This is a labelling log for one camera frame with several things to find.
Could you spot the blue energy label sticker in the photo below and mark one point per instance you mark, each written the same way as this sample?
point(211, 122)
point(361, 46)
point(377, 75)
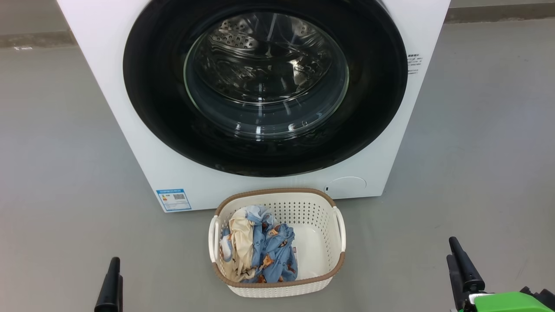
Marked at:
point(173, 199)

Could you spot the black glass washer door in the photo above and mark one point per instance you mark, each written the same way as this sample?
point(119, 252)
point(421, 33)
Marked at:
point(151, 86)

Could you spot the round white filter cover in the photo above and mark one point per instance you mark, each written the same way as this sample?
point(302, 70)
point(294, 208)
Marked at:
point(347, 187)

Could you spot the cream laundry basket brown rim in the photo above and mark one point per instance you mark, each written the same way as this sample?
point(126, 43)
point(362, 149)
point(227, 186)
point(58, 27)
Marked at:
point(312, 242)

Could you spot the blue bear-print garment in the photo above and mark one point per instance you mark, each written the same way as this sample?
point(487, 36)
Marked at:
point(277, 251)

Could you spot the white front-load washing machine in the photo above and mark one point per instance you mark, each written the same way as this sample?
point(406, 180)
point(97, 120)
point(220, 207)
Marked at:
point(182, 182)

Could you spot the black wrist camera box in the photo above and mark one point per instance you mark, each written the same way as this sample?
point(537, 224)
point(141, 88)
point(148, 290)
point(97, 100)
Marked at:
point(542, 298)

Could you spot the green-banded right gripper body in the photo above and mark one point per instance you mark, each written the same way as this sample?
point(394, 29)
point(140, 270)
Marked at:
point(507, 303)

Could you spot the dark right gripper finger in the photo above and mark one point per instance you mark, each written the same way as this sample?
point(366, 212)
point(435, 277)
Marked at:
point(466, 264)
point(453, 281)

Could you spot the cream beige garment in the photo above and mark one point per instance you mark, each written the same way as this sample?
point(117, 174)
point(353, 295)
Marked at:
point(240, 242)

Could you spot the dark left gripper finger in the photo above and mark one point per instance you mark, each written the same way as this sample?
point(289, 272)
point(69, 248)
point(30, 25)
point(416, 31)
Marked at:
point(120, 299)
point(108, 290)

